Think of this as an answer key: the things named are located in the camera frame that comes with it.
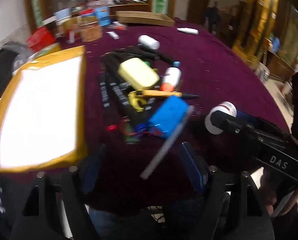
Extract light blue cup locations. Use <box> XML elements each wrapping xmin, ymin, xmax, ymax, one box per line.
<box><xmin>54</xmin><ymin>9</ymin><xmax>72</xmax><ymax>20</ymax></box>

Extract blue container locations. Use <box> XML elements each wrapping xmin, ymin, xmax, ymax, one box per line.
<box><xmin>270</xmin><ymin>37</ymin><xmax>281</xmax><ymax>53</ymax></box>

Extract clear jar blue label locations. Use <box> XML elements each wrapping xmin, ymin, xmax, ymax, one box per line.
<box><xmin>86</xmin><ymin>0</ymin><xmax>111</xmax><ymax>27</ymax></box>

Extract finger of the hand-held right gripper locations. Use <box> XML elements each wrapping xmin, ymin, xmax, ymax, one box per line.
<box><xmin>209</xmin><ymin>109</ymin><xmax>263</xmax><ymax>157</ymax></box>
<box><xmin>236</xmin><ymin>110</ymin><xmax>287</xmax><ymax>134</ymax></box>

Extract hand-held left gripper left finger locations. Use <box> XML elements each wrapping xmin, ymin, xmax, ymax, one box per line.
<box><xmin>12</xmin><ymin>144</ymin><xmax>107</xmax><ymax>240</ymax></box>

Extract grey transparent pen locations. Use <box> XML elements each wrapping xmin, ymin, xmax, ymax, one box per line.
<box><xmin>139</xmin><ymin>105</ymin><xmax>195</xmax><ymax>180</ymax></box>

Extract maroon tablecloth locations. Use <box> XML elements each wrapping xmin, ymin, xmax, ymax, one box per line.
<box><xmin>84</xmin><ymin>17</ymin><xmax>293</xmax><ymax>210</ymax></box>

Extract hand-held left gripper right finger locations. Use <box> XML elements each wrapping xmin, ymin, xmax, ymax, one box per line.
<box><xmin>164</xmin><ymin>141</ymin><xmax>276</xmax><ymax>240</ymax></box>

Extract red plastic bag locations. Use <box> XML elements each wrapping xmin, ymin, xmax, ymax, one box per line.
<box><xmin>26</xmin><ymin>27</ymin><xmax>56</xmax><ymax>51</ymax></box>

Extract metal bucket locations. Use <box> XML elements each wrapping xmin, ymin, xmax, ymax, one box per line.
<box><xmin>255</xmin><ymin>62</ymin><xmax>271</xmax><ymax>83</ymax></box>

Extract yellow plastic clip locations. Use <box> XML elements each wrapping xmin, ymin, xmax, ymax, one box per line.
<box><xmin>127</xmin><ymin>90</ymin><xmax>145</xmax><ymax>113</ymax></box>

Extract white bottle red label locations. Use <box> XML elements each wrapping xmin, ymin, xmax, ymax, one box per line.
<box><xmin>204</xmin><ymin>101</ymin><xmax>238</xmax><ymax>135</ymax></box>

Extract gold packaging box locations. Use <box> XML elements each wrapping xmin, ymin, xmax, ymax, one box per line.
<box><xmin>59</xmin><ymin>16</ymin><xmax>80</xmax><ymax>37</ymax></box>

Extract yellow and black pen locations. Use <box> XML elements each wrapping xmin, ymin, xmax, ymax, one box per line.
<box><xmin>140</xmin><ymin>89</ymin><xmax>201</xmax><ymax>100</ymax></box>

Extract group of black markers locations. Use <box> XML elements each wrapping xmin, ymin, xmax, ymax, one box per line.
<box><xmin>99</xmin><ymin>44</ymin><xmax>174</xmax><ymax>130</ymax></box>

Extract person's right forearm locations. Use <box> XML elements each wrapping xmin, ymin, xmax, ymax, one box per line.
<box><xmin>273</xmin><ymin>180</ymin><xmax>298</xmax><ymax>218</ymax></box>

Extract red and white packet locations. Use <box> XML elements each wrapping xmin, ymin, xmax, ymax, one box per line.
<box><xmin>108</xmin><ymin>22</ymin><xmax>127</xmax><ymax>30</ymax></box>

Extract white pill bottle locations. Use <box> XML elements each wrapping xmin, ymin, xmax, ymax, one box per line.
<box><xmin>138</xmin><ymin>35</ymin><xmax>160</xmax><ymax>50</ymax></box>

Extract blue battery pack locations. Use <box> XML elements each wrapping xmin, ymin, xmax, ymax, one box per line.
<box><xmin>147</xmin><ymin>95</ymin><xmax>189</xmax><ymax>139</ymax></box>

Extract yellow taped cardboard tray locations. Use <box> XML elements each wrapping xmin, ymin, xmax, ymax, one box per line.
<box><xmin>0</xmin><ymin>45</ymin><xmax>88</xmax><ymax>173</ymax></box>

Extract yellow tape roll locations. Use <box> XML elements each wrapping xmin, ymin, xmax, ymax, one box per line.
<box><xmin>36</xmin><ymin>43</ymin><xmax>62</xmax><ymax>58</ymax></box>

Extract flat brown cardboard box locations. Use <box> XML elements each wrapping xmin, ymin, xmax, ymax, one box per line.
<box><xmin>115</xmin><ymin>11</ymin><xmax>175</xmax><ymax>27</ymax></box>

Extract white bottle orange cap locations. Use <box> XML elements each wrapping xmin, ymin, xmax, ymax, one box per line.
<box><xmin>160</xmin><ymin>67</ymin><xmax>182</xmax><ymax>92</ymax></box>

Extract brown filled jar red lid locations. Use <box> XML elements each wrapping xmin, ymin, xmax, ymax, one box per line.
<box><xmin>79</xmin><ymin>9</ymin><xmax>102</xmax><ymax>42</ymax></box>

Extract white plastic tube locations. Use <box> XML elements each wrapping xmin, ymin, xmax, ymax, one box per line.
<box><xmin>177</xmin><ymin>27</ymin><xmax>199</xmax><ymax>35</ymax></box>

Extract black bag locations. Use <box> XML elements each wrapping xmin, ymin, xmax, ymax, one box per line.
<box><xmin>0</xmin><ymin>41</ymin><xmax>37</xmax><ymax>110</ymax></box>

